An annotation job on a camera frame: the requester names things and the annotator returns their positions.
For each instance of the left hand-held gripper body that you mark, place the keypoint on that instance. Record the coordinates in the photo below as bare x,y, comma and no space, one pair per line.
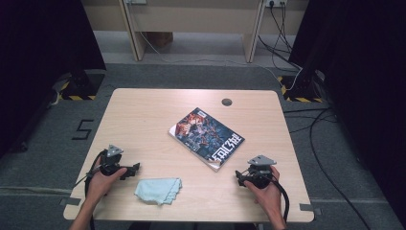
111,163

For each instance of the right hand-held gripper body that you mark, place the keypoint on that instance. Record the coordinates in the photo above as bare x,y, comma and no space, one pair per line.
260,177

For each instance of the light blue cloth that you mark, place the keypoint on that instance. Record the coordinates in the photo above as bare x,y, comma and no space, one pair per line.
158,191

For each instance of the dark illustrated magazine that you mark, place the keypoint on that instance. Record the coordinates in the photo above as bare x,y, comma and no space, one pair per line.
206,137

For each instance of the person's right hand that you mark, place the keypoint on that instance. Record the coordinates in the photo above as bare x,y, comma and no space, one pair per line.
269,198

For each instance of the person's left hand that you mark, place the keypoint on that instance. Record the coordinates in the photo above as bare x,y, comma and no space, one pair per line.
99,187

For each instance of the grey tape piece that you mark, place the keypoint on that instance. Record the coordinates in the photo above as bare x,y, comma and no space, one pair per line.
309,207
70,201

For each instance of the black stand base striped tape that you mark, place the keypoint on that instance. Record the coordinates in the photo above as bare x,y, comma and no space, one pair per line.
303,89
83,84

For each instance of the brown cardboard box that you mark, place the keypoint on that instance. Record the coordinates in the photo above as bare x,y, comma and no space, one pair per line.
159,39

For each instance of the black curtain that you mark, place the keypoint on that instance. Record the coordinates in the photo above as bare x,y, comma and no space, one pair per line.
38,48
367,64

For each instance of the beige desk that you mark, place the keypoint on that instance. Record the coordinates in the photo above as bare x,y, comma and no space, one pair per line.
191,19

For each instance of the white power strip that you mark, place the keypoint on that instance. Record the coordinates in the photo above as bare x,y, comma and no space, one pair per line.
136,1

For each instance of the white wall socket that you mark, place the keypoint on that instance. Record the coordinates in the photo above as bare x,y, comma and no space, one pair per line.
276,3

